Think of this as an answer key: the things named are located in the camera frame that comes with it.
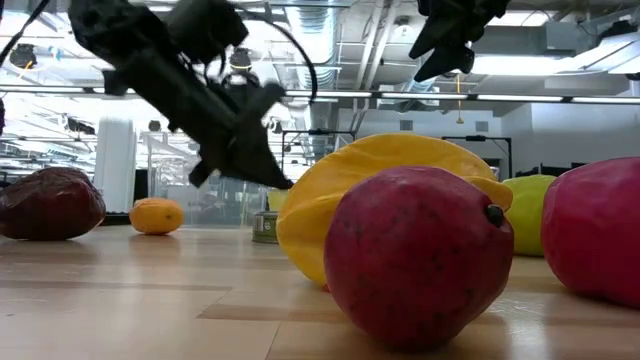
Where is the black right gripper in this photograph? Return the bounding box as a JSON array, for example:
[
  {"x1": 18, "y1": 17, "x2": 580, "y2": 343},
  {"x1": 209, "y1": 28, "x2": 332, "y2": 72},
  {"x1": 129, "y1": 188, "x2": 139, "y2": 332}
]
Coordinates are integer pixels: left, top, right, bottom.
[{"x1": 408, "y1": 0, "x2": 511, "y2": 83}]

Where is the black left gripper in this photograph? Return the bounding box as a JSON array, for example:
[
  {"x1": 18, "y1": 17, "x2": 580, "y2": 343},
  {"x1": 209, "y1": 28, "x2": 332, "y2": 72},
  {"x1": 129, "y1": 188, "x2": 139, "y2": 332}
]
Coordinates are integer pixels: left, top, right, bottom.
[{"x1": 102, "y1": 52, "x2": 295, "y2": 191}]

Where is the green-labelled tin can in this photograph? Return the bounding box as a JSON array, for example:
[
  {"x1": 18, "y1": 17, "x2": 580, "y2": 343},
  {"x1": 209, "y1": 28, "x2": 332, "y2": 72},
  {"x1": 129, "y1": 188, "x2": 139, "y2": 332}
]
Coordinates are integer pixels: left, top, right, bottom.
[{"x1": 251, "y1": 209, "x2": 280, "y2": 245}]

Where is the orange mango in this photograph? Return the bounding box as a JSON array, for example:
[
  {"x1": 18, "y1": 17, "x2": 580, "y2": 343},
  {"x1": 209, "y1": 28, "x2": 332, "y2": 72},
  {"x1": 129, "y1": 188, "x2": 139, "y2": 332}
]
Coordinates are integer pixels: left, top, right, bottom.
[{"x1": 128, "y1": 196, "x2": 185, "y2": 236}]

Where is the dark red fruit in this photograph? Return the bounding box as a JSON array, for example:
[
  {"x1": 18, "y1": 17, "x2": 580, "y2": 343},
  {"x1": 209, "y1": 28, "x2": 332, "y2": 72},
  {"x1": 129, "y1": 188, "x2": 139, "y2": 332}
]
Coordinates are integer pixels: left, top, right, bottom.
[{"x1": 0, "y1": 166, "x2": 107, "y2": 242}]

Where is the long linear ceiling light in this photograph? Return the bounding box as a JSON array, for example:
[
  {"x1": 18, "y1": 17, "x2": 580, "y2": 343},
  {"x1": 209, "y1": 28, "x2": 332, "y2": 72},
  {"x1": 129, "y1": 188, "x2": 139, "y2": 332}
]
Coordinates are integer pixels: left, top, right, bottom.
[{"x1": 0, "y1": 84, "x2": 640, "y2": 105}]

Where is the yellow plastic bin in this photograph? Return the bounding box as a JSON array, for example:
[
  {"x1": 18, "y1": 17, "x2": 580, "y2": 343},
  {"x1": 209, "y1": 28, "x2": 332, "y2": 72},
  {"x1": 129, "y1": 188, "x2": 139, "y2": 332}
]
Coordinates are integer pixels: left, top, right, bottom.
[{"x1": 267, "y1": 188, "x2": 292, "y2": 212}]

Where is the black ceiling device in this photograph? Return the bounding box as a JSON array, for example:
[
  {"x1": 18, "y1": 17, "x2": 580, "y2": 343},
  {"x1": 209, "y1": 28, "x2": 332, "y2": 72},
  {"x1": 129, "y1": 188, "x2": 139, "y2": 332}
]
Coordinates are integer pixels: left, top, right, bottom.
[
  {"x1": 229, "y1": 47, "x2": 254, "y2": 72},
  {"x1": 8, "y1": 42, "x2": 39, "y2": 69}
]

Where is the yellow starfruit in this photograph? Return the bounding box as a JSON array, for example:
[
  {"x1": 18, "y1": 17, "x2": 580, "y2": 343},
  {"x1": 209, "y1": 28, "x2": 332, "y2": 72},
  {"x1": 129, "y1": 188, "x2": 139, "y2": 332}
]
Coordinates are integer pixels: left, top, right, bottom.
[{"x1": 275, "y1": 132, "x2": 515, "y2": 287}]

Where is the clear plastic bin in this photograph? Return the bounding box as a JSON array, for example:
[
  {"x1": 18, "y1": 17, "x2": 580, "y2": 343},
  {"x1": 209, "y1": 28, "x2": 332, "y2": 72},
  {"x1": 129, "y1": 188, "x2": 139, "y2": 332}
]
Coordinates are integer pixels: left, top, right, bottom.
[{"x1": 141, "y1": 130, "x2": 276, "y2": 229}]

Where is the white pillar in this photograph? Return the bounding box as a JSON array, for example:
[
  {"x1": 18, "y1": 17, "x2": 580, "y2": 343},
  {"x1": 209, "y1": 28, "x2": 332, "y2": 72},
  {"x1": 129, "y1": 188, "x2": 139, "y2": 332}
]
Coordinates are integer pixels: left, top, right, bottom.
[{"x1": 93, "y1": 117, "x2": 139, "y2": 214}]

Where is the lime green fruit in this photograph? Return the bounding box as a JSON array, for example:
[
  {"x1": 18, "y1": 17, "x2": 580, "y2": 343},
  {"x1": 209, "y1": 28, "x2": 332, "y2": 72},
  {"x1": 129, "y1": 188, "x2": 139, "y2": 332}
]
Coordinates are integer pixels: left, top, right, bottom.
[{"x1": 501, "y1": 174, "x2": 557, "y2": 258}]

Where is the dark red pomegranate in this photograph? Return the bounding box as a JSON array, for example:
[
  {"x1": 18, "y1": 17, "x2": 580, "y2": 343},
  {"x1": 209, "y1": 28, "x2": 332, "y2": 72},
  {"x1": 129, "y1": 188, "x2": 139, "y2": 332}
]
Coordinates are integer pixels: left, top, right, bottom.
[{"x1": 323, "y1": 165, "x2": 516, "y2": 350}]

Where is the red apple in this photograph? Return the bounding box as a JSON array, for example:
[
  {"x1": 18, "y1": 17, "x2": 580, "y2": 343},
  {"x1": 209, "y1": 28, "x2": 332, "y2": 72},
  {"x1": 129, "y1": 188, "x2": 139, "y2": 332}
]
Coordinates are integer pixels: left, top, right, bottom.
[{"x1": 540, "y1": 156, "x2": 640, "y2": 309}]

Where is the hanging yellow cord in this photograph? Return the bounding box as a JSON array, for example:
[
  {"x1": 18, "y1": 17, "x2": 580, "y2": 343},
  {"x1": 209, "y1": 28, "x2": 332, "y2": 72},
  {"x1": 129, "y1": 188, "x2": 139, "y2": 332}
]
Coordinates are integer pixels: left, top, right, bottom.
[{"x1": 453, "y1": 73, "x2": 465, "y2": 125}]

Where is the black metal frame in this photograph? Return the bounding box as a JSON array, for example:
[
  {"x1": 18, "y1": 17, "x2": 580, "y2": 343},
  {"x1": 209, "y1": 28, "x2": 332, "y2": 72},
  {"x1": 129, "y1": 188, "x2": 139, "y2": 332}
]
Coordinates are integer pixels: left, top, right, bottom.
[
  {"x1": 442, "y1": 134, "x2": 514, "y2": 179},
  {"x1": 280, "y1": 129, "x2": 357, "y2": 189}
]

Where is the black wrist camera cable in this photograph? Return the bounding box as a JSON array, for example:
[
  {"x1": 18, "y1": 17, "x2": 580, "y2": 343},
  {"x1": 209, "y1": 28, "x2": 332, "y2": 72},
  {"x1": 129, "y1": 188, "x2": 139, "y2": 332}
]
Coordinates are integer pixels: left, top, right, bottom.
[{"x1": 239, "y1": 9, "x2": 320, "y2": 104}]

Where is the silver ventilation duct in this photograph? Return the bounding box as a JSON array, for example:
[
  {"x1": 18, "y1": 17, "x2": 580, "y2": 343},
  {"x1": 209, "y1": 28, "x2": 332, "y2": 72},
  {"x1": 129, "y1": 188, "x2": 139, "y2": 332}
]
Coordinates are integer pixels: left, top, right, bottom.
[{"x1": 289, "y1": 4, "x2": 346, "y2": 161}]

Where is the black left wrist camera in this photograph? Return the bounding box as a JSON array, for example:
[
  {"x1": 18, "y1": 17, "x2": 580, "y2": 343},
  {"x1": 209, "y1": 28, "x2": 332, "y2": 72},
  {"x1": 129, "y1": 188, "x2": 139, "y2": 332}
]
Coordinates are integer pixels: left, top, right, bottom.
[{"x1": 164, "y1": 0, "x2": 250, "y2": 66}]

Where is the thin black cable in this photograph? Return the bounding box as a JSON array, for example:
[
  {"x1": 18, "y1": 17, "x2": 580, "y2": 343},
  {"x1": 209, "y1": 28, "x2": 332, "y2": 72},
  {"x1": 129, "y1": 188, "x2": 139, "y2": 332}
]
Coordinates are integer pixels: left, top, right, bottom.
[{"x1": 0, "y1": 0, "x2": 51, "y2": 67}]

